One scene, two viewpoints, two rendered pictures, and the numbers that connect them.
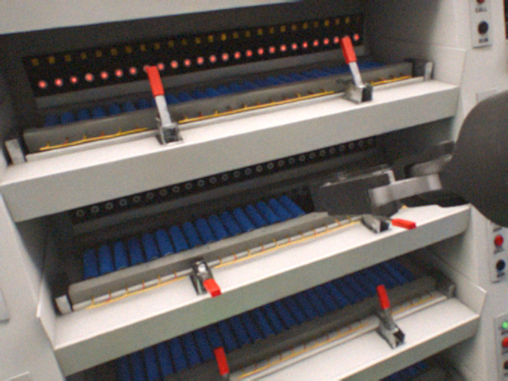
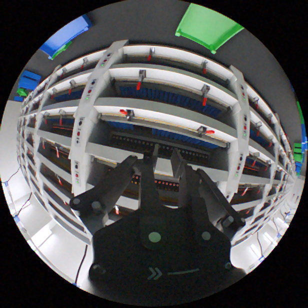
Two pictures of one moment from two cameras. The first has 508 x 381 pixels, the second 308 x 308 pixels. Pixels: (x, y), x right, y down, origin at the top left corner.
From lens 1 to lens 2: 0.29 m
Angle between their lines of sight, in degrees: 25
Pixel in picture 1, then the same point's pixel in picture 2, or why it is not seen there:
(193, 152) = not seen: hidden behind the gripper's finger
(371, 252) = (138, 104)
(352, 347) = (158, 76)
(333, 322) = (159, 86)
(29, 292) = (235, 155)
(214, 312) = (204, 118)
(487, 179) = not seen: outside the picture
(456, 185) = (228, 268)
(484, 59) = (76, 156)
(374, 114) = (117, 157)
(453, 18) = (84, 173)
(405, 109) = (104, 153)
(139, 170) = not seen: hidden behind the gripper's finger
